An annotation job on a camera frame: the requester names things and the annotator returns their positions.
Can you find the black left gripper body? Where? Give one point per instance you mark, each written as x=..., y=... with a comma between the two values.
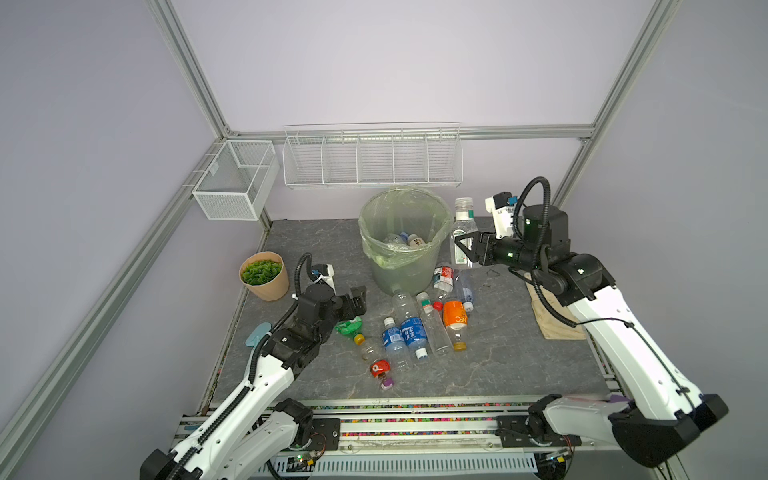
x=343, y=310

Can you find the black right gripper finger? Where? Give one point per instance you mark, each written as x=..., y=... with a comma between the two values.
x=465, y=236
x=464, y=251

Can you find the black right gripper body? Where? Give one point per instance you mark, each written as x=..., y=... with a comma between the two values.
x=510, y=254

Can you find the clear bottle pale cap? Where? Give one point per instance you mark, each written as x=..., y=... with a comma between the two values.
x=464, y=224

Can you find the crushed green bottle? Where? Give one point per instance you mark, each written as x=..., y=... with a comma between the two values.
x=350, y=328

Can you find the orange label bottle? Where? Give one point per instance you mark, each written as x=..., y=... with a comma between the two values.
x=455, y=320

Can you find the red label purple cap bottle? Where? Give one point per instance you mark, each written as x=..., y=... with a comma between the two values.
x=381, y=370

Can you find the clear bottle colourful label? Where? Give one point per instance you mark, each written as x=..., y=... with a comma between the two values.
x=394, y=239

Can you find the bottle yellow white label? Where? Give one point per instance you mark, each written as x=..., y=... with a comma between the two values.
x=415, y=241

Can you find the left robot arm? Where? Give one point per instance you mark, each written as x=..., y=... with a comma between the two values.
x=254, y=423

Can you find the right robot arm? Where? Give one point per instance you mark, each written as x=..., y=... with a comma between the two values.
x=662, y=411

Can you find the green bagged waste bin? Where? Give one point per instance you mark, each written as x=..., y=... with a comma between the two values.
x=402, y=231

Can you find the red label cola bottle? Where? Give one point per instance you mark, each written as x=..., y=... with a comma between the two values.
x=443, y=280

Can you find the clear bottle blue cap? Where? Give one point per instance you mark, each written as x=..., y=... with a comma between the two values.
x=463, y=290

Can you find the clear bottle yellow cap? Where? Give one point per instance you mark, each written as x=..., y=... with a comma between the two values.
x=370, y=350

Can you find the small blue label bottle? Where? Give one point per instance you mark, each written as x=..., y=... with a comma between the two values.
x=395, y=346

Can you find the blue label bottle white cap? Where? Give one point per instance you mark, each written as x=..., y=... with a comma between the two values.
x=408, y=317

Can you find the beige wooden brush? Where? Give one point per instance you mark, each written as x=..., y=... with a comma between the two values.
x=550, y=327

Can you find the beige plant pot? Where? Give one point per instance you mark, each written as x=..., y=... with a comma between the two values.
x=277, y=288

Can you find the clear bottle green cap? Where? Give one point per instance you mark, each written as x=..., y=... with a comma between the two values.
x=438, y=337

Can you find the teal garden trowel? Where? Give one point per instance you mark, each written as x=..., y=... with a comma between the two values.
x=259, y=332

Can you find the green artificial plant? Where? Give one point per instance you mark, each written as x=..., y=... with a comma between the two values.
x=261, y=272

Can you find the white mesh side basket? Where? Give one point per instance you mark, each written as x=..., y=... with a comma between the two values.
x=237, y=181

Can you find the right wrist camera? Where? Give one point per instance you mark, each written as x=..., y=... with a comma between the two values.
x=501, y=206

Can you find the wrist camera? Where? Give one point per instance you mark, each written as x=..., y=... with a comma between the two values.
x=323, y=273
x=501, y=206

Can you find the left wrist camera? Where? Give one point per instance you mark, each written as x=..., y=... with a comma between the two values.
x=323, y=273

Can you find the white wire wall basket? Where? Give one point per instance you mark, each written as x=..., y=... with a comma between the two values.
x=373, y=155

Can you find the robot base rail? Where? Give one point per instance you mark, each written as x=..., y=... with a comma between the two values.
x=429, y=436

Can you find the right aluminium frame post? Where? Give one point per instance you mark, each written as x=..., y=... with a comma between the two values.
x=658, y=20

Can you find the aluminium frame corner post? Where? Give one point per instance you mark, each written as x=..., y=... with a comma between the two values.
x=170, y=25

